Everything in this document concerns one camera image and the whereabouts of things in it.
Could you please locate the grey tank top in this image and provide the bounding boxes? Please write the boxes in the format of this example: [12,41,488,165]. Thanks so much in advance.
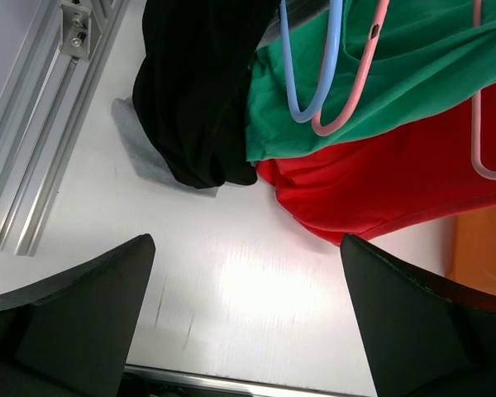
[111,98,218,198]

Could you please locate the blue wire hanger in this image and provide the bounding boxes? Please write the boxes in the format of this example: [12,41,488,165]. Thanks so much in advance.
[279,0,343,124]

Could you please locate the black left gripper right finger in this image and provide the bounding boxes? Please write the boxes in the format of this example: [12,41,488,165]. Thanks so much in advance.
[340,234,496,396]

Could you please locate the aluminium frame post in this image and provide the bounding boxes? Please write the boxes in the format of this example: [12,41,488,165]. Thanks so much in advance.
[0,1,126,256]

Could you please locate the red tank top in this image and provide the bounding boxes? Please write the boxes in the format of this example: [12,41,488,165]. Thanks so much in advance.
[257,103,496,245]

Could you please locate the orange plastic bin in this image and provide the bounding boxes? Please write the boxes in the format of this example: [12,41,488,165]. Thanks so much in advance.
[447,207,496,295]

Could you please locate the black tank top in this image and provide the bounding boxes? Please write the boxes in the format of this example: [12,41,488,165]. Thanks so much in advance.
[132,1,279,189]

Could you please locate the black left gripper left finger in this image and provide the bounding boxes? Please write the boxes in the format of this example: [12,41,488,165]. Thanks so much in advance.
[0,234,155,396]

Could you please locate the aluminium corner bracket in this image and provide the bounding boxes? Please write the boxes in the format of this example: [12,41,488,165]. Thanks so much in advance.
[60,1,92,60]

